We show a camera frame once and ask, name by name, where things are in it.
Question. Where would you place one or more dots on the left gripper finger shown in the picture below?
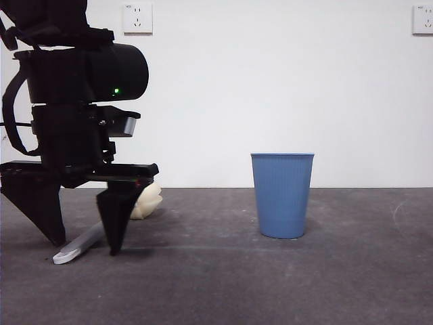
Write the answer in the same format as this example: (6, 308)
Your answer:
(37, 206)
(115, 216)

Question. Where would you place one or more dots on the blue ribbed plastic cup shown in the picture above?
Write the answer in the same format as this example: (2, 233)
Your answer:
(282, 196)

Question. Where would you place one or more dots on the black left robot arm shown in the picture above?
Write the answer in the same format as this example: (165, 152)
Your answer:
(101, 74)

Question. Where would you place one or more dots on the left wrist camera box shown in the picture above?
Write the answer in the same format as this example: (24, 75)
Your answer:
(130, 126)

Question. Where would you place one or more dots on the white wall power socket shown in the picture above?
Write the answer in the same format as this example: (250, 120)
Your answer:
(423, 20)
(137, 18)

